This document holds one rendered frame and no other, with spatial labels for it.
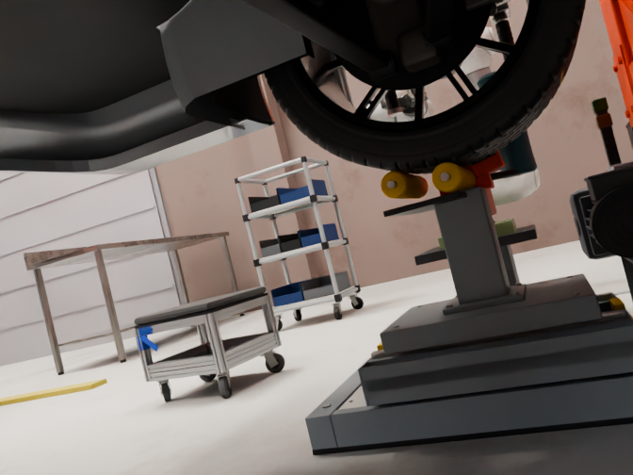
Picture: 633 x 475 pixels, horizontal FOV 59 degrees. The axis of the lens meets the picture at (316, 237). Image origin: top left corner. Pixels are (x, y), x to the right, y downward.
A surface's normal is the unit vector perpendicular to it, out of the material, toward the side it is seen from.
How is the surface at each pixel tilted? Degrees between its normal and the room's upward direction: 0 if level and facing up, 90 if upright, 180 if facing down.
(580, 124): 90
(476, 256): 90
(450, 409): 90
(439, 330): 90
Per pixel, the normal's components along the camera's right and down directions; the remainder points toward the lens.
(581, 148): -0.36, 0.06
